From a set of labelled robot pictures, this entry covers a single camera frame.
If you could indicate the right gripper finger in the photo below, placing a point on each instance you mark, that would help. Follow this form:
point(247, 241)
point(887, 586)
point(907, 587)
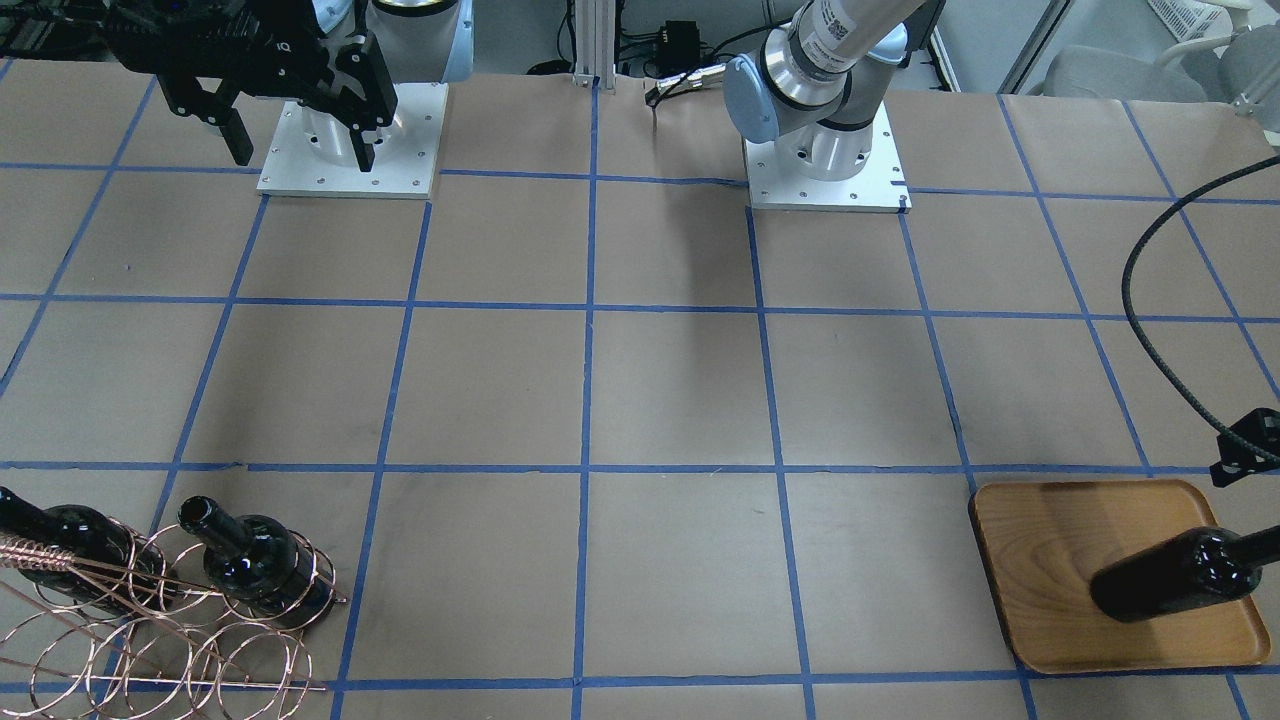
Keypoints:
point(235, 135)
point(364, 140)

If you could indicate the wooden tray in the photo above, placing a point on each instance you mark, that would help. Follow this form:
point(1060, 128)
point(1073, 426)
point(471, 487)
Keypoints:
point(1091, 576)

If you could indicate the copper wire bottle basket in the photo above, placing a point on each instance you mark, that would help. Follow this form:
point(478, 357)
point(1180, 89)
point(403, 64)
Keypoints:
point(123, 643)

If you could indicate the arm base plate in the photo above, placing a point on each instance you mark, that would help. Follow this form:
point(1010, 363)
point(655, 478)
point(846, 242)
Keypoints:
point(310, 155)
point(818, 168)

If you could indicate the aluminium frame post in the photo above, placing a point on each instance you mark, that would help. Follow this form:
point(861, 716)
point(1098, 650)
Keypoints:
point(595, 44)

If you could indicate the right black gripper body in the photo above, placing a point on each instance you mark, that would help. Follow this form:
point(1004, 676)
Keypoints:
point(262, 52)

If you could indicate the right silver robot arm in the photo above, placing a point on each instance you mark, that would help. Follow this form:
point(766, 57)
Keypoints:
point(421, 41)

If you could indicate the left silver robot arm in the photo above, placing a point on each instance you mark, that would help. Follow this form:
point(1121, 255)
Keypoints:
point(808, 104)

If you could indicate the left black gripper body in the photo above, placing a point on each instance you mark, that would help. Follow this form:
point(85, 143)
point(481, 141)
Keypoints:
point(1244, 450)

